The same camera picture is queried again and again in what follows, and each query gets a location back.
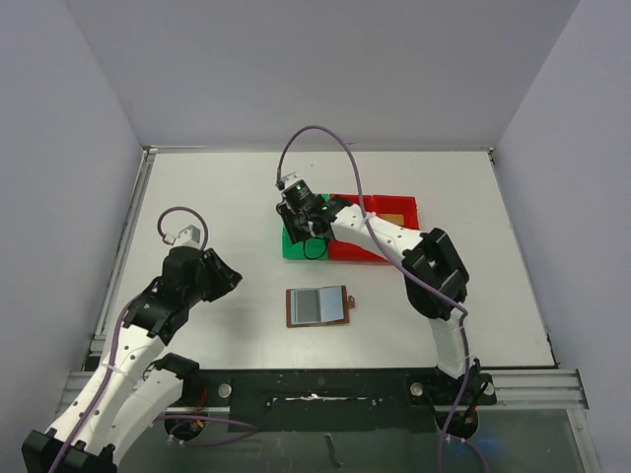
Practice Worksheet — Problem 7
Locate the brown leather card holder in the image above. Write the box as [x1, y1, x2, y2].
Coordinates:
[285, 285, 356, 328]

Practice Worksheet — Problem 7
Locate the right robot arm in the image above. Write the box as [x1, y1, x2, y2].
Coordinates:
[276, 173, 474, 403]

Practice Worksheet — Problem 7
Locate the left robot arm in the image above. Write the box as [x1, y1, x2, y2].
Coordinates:
[22, 246, 243, 472]

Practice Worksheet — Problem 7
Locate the green bin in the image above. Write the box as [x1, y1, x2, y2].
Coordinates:
[276, 201, 329, 260]

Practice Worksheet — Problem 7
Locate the red bin middle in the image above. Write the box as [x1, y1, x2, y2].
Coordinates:
[327, 193, 386, 263]

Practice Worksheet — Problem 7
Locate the red bin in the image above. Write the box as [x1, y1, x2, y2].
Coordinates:
[373, 194, 420, 230]
[327, 193, 386, 263]

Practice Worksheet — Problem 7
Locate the red bin right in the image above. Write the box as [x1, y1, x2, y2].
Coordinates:
[373, 194, 420, 230]

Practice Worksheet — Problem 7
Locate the aluminium left rail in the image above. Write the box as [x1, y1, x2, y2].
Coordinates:
[87, 146, 157, 357]

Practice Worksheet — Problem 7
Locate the aluminium rail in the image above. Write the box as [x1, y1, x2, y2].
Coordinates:
[87, 146, 157, 357]
[486, 369, 589, 410]

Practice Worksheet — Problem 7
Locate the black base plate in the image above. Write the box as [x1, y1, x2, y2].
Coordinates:
[175, 368, 497, 433]

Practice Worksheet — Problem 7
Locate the aluminium front rail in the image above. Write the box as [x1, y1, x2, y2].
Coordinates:
[486, 369, 589, 410]

